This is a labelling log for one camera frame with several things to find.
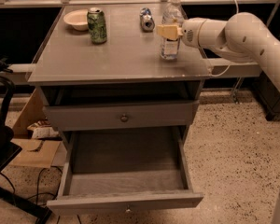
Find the open grey middle drawer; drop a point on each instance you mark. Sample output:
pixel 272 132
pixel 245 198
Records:
pixel 124 170

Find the blue silver lying can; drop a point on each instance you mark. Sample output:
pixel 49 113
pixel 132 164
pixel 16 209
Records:
pixel 146 21

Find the brown cardboard sheet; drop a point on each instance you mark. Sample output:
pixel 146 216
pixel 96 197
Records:
pixel 34 152

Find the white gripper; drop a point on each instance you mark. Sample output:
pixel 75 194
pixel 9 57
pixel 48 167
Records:
pixel 189 33

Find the green soda can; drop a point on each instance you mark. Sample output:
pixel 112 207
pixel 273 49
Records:
pixel 97 25

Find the crumpled paper packaging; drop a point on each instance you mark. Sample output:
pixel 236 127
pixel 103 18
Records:
pixel 42 130

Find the grey drawer cabinet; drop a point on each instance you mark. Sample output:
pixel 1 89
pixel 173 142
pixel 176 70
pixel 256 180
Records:
pixel 122 93

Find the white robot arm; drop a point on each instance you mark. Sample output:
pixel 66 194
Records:
pixel 233 151

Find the white bowl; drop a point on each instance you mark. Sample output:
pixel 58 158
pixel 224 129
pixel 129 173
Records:
pixel 77 19

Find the black office chair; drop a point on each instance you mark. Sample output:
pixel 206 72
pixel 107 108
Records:
pixel 8 151

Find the clear plastic water bottle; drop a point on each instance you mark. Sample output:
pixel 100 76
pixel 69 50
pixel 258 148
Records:
pixel 169 48

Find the closed grey top drawer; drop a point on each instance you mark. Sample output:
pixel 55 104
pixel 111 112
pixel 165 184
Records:
pixel 120 116

